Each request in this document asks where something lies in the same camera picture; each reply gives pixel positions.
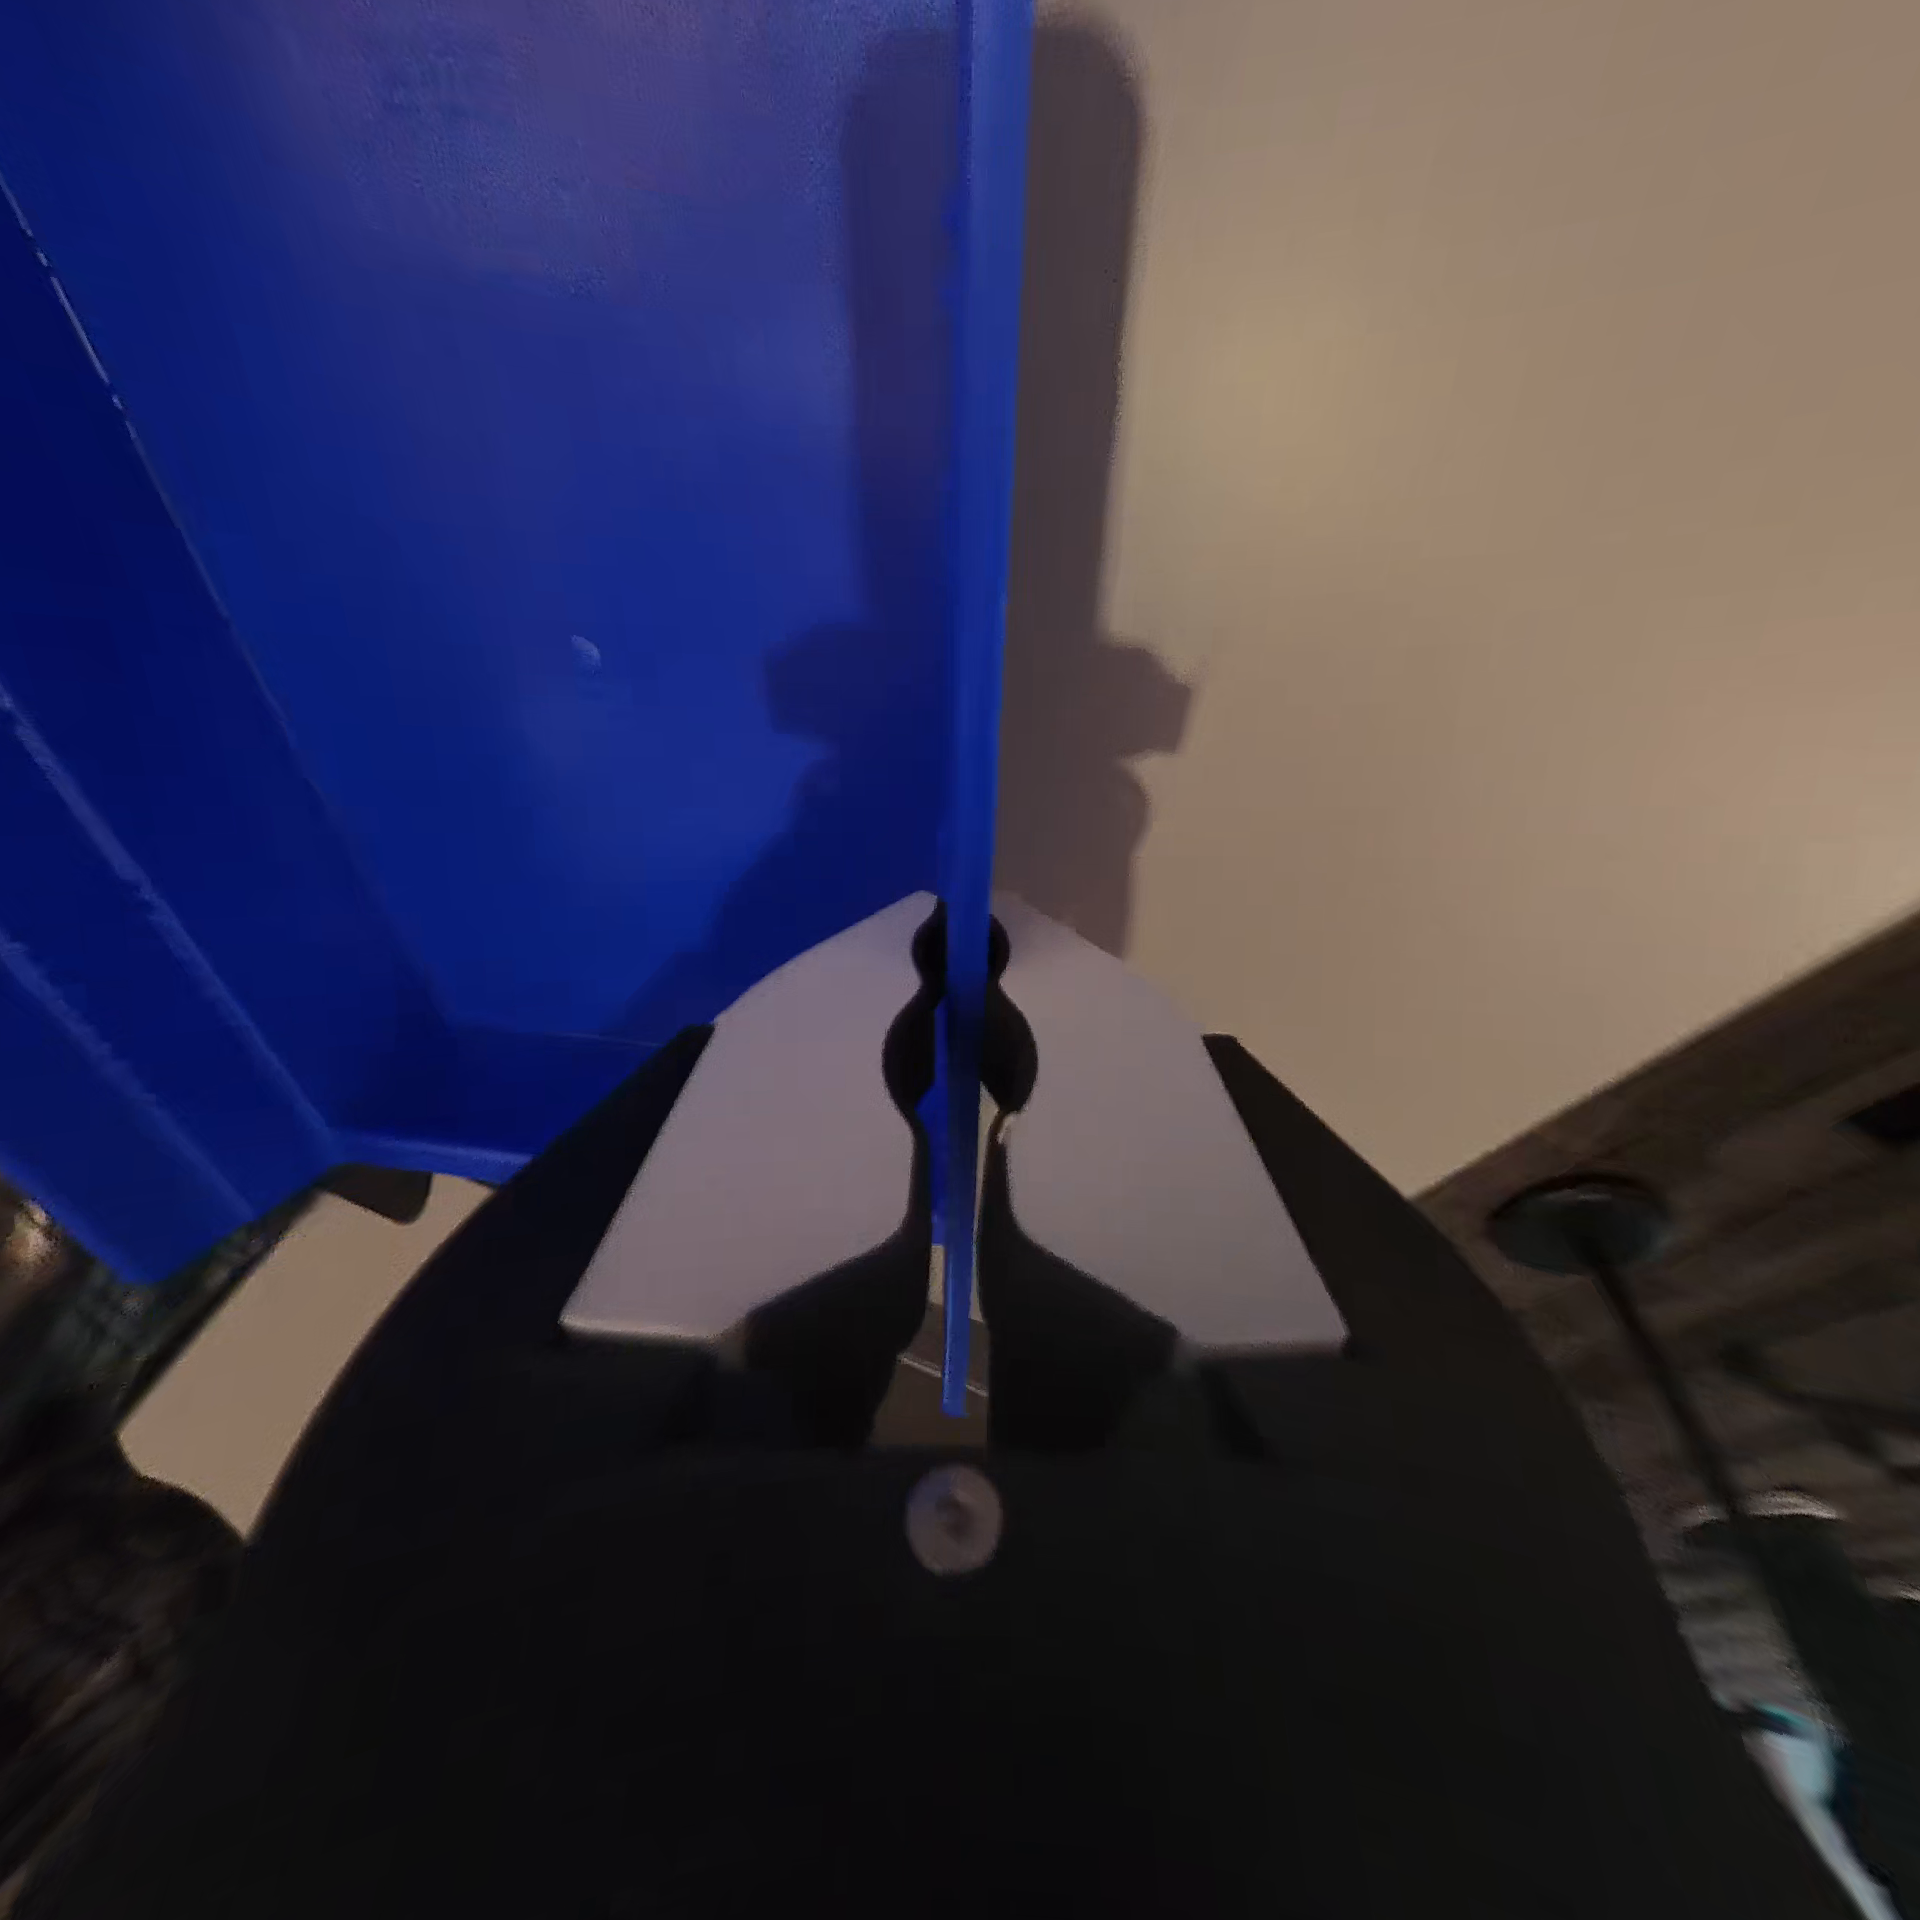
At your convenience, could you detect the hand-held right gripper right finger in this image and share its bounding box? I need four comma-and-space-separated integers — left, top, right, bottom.
979, 896, 1346, 1454

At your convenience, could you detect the blue plastic bin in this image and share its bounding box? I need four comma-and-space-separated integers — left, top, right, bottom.
0, 0, 1037, 1419

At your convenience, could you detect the black stanchion with round base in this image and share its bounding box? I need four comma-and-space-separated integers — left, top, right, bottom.
1485, 1175, 1892, 1818

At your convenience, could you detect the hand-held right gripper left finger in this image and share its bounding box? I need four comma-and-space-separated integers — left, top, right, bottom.
563, 891, 947, 1444

